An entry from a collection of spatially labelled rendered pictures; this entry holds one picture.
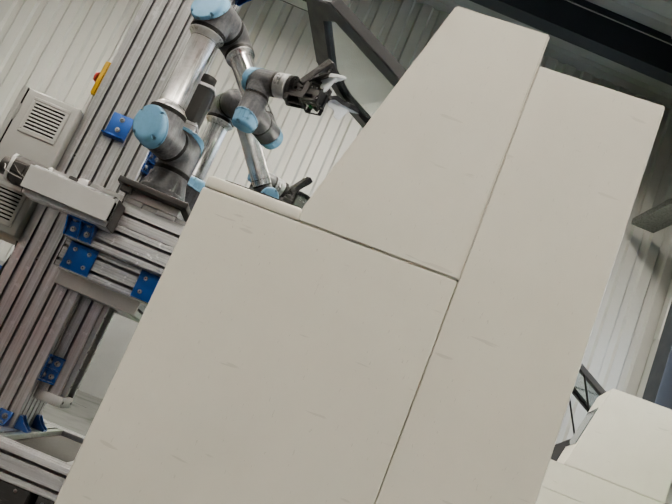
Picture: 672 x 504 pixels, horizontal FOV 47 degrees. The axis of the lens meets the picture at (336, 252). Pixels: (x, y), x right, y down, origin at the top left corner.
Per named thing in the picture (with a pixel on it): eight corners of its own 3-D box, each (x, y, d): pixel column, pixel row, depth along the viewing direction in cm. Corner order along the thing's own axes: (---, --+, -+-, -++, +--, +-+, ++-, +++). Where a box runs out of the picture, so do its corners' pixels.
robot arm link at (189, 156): (196, 183, 245) (214, 147, 248) (175, 164, 233) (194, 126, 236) (167, 175, 250) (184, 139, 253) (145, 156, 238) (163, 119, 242)
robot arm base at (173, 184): (133, 182, 233) (147, 154, 235) (140, 196, 248) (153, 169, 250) (178, 201, 233) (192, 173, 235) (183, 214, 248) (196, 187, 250)
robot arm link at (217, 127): (169, 204, 294) (227, 83, 306) (158, 206, 307) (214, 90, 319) (196, 218, 299) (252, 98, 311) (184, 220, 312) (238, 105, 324)
